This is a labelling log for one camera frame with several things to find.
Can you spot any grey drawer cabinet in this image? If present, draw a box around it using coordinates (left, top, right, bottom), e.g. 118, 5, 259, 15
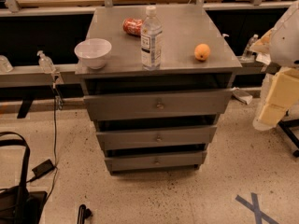
74, 4, 243, 175

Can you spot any clear sanitizer pump bottle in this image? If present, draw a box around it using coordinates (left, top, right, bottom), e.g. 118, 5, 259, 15
37, 50, 56, 74

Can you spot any grey top drawer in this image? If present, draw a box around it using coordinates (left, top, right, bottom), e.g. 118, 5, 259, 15
84, 89, 232, 120

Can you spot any grey drawer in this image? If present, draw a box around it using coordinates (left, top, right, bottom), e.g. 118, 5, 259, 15
84, 89, 232, 120
105, 151, 206, 172
96, 125, 217, 150

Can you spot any clear container at left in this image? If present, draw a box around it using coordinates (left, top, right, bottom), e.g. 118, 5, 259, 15
0, 55, 13, 73

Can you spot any black bag with strap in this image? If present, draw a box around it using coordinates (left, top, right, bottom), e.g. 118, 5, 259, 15
0, 132, 47, 224

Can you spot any black power cable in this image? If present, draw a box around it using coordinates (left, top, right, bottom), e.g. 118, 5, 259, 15
25, 84, 62, 203

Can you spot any small box on floor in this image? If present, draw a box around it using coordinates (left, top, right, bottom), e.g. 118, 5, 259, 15
233, 88, 253, 105

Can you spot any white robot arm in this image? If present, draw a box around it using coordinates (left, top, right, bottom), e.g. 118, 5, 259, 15
250, 1, 299, 131

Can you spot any small background water bottle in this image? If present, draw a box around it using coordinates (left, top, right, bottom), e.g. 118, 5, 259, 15
241, 35, 259, 61

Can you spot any grey bottom drawer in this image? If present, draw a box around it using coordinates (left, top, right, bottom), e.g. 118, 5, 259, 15
105, 151, 206, 172

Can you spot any black power adapter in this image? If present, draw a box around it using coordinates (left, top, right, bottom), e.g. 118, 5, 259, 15
32, 159, 55, 178

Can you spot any long grey shelf rail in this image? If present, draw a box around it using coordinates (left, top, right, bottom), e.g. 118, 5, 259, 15
0, 61, 279, 88

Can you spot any red soda can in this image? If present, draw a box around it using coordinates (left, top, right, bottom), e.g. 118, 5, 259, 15
122, 18, 143, 36

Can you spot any white bowl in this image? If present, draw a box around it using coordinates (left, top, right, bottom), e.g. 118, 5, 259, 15
74, 38, 112, 69

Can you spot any clear water bottle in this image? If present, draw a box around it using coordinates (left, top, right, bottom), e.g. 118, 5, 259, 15
141, 6, 163, 70

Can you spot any orange fruit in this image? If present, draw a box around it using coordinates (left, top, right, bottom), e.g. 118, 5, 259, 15
194, 44, 210, 62

